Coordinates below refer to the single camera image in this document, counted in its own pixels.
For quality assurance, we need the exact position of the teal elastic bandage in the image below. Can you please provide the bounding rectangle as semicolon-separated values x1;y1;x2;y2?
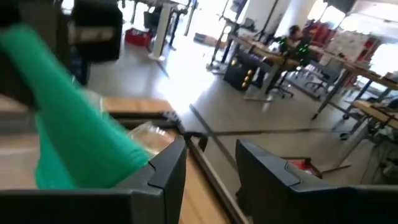
0;24;150;190

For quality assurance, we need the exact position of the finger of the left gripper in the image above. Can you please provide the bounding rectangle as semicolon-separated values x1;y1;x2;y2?
0;51;37;110

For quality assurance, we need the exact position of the person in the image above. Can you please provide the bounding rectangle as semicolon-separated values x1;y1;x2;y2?
278;24;313;68

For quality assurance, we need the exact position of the black computer tower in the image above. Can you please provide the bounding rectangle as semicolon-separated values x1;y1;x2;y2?
223;51;261;93

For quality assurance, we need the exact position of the clear plastic bag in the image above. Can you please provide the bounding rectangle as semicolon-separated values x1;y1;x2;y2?
127;120;180;157

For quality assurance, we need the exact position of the wooden office desk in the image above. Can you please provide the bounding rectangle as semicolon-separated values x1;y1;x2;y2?
228;32;301;103

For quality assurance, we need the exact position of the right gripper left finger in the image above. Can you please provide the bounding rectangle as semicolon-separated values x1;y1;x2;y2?
0;138;187;224

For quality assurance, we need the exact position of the red crate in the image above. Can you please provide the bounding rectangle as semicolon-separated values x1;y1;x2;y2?
124;27;154;48

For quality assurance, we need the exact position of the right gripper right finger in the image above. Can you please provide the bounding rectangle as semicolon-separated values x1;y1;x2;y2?
235;139;398;224

